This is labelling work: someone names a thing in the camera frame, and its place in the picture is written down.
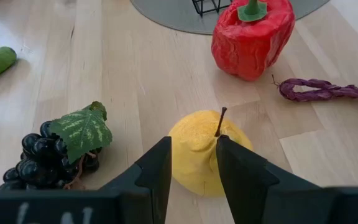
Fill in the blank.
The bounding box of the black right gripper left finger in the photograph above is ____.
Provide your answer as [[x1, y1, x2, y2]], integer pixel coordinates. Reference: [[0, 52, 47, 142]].
[[99, 136, 173, 224]]

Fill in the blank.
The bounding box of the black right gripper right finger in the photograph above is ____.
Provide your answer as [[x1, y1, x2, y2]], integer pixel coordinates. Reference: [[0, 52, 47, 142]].
[[215, 135, 280, 224]]

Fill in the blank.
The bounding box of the yellow pear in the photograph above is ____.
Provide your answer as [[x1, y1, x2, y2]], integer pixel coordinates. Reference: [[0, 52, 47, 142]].
[[168, 106, 254, 197]]

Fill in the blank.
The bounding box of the black grape bunch with leaf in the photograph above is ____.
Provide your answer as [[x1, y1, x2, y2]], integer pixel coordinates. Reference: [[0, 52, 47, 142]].
[[0, 101, 113, 191]]

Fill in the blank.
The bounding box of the purple grape bunch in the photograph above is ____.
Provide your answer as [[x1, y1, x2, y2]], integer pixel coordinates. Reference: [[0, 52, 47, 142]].
[[272, 74, 358, 103]]

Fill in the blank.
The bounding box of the red bell pepper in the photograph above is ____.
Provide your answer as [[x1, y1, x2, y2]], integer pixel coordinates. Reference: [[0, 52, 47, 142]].
[[211, 0, 296, 82]]

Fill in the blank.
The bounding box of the grey round mat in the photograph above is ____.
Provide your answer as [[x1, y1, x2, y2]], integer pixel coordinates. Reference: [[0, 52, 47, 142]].
[[129, 0, 331, 35]]

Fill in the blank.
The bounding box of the black wire basket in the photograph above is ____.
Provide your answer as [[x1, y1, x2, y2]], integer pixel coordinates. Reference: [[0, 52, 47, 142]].
[[191, 0, 232, 17]]

